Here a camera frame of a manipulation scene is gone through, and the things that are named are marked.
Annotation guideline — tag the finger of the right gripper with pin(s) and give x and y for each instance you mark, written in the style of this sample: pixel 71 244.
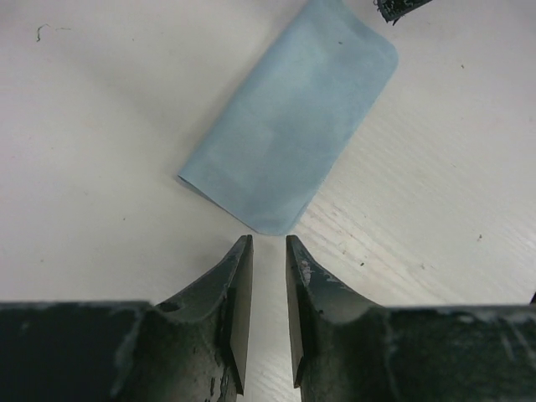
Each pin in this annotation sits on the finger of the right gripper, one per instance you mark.
pixel 393 10

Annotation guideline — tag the blue cleaning cloth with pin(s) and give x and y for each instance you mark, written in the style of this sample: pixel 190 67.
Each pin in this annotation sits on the blue cleaning cloth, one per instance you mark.
pixel 270 149

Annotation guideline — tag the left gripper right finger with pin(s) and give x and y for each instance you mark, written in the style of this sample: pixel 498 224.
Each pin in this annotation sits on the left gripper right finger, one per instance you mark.
pixel 337 335

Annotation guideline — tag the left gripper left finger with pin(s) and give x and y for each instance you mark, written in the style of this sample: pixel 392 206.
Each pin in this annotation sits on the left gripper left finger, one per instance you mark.
pixel 211 317

